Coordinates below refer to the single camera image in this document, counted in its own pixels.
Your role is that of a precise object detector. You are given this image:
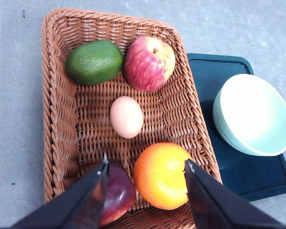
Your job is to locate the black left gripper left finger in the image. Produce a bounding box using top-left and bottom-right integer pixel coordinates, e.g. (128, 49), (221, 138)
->
(12, 160), (109, 229)

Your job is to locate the light green bowl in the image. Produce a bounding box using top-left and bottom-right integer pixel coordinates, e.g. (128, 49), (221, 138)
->
(213, 73), (286, 157)

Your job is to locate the brown wicker basket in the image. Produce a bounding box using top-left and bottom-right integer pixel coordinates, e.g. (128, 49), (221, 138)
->
(41, 8), (219, 229)

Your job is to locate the beige egg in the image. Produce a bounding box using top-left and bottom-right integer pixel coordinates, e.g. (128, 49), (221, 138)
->
(110, 96), (143, 139)

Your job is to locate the dark red plum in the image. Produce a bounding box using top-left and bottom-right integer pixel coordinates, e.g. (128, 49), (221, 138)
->
(102, 160), (136, 227)

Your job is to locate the dark blue rectangular tray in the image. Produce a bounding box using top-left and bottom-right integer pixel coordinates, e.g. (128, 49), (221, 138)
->
(188, 53), (286, 201)

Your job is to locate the orange mandarin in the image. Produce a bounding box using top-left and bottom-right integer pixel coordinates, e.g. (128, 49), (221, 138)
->
(133, 143), (191, 210)

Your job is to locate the green avocado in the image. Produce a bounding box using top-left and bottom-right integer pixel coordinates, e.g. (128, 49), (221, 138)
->
(65, 40), (124, 86)

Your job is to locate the red yellow apple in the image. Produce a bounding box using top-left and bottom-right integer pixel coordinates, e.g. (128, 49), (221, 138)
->
(123, 36), (176, 92)

